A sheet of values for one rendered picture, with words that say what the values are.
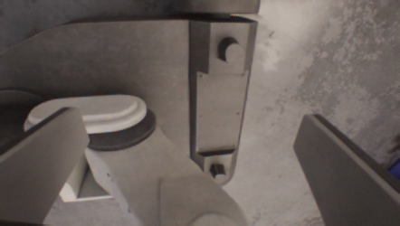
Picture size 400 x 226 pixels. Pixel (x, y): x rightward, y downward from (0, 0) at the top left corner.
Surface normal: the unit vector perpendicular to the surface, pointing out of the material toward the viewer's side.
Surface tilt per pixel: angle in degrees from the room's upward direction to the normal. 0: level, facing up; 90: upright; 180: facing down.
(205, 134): 0
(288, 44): 0
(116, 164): 90
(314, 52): 0
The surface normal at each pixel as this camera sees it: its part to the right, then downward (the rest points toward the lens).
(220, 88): 0.18, 0.52
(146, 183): 0.02, -0.85
